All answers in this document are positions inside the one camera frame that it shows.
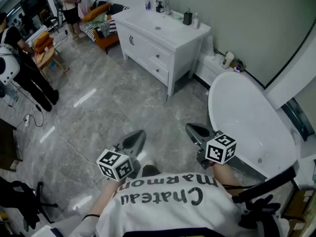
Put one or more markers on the soap dish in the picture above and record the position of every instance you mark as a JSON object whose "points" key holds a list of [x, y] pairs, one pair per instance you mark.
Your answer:
{"points": [[176, 15]]}

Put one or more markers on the black white striped blanket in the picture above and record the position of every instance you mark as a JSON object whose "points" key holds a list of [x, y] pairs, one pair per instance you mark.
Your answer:
{"points": [[87, 29]]}

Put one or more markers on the black pump bottle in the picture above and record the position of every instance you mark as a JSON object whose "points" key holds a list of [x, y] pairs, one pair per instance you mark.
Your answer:
{"points": [[187, 18]]}

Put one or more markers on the white backpack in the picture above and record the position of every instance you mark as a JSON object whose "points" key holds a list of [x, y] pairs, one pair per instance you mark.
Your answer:
{"points": [[8, 65]]}

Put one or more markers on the small black dispenser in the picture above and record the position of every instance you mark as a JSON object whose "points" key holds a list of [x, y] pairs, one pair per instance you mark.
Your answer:
{"points": [[160, 9]]}

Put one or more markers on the large cardboard box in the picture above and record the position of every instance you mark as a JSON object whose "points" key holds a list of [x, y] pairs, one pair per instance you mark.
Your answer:
{"points": [[303, 206]]}

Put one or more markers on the white cabinet door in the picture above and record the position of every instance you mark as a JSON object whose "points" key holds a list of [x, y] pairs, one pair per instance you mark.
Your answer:
{"points": [[125, 37], [141, 49]]}

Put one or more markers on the dark wooden cabinet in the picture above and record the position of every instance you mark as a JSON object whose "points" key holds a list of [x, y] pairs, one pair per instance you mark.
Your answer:
{"points": [[8, 144]]}

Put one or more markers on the white lidded cup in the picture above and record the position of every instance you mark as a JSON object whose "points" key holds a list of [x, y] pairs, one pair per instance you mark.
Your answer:
{"points": [[228, 58]]}

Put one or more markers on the grey patterned pillow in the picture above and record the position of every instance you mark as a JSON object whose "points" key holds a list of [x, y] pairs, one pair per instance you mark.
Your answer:
{"points": [[106, 28]]}

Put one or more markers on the white printed T-shirt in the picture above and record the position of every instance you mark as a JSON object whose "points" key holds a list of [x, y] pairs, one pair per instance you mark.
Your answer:
{"points": [[160, 218]]}

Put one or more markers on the person's right forearm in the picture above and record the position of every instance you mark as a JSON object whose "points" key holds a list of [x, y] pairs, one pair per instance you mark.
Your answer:
{"points": [[224, 175]]}

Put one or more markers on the blue bottle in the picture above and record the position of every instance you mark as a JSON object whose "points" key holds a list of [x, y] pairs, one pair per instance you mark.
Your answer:
{"points": [[147, 4]]}

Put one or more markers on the pink cloth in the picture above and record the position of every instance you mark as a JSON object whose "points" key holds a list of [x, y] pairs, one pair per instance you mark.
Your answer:
{"points": [[84, 10]]}

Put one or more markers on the black white striped pillow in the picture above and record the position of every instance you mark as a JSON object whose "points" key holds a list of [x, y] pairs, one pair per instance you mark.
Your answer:
{"points": [[118, 9]]}

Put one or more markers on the green cloth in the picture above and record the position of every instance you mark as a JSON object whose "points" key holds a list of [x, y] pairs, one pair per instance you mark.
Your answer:
{"points": [[97, 20]]}

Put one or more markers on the person's black trouser leg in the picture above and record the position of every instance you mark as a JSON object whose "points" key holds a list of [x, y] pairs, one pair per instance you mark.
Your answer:
{"points": [[150, 170]]}

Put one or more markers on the orange seat cushion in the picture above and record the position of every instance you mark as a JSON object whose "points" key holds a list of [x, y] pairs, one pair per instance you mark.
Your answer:
{"points": [[42, 42]]}

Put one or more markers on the chrome faucet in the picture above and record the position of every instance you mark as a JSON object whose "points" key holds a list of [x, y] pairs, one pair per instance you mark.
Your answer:
{"points": [[169, 9]]}

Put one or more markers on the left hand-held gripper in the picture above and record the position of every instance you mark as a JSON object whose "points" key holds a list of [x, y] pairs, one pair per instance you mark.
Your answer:
{"points": [[111, 162]]}

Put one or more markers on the oval freestanding bathtub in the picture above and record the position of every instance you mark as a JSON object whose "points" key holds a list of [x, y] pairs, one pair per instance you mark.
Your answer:
{"points": [[247, 112]]}

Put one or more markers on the small brown cardboard box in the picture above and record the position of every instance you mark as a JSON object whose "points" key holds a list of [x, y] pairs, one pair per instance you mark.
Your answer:
{"points": [[240, 64]]}

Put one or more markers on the wooden side table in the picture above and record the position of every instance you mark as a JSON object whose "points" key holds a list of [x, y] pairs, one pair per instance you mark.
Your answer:
{"points": [[48, 57]]}

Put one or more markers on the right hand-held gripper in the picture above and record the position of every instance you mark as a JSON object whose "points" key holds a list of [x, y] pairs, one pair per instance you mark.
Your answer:
{"points": [[219, 149]]}

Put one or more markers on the orange sofa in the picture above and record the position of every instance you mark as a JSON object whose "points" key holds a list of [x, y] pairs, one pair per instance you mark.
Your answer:
{"points": [[108, 42]]}

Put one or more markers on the dark glass window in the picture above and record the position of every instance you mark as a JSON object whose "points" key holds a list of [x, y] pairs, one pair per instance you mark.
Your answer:
{"points": [[32, 4]]}

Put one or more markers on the white drawer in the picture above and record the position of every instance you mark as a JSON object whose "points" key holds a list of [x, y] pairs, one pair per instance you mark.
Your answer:
{"points": [[163, 75], [164, 59]]}

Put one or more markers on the black office chair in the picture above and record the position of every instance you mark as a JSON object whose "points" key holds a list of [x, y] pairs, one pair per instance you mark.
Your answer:
{"points": [[19, 199]]}

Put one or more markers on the white vanity cabinet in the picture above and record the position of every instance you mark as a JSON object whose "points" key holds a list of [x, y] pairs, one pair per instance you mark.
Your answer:
{"points": [[185, 63]]}

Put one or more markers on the white power strip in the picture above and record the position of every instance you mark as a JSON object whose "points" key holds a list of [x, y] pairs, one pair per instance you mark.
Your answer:
{"points": [[27, 120]]}

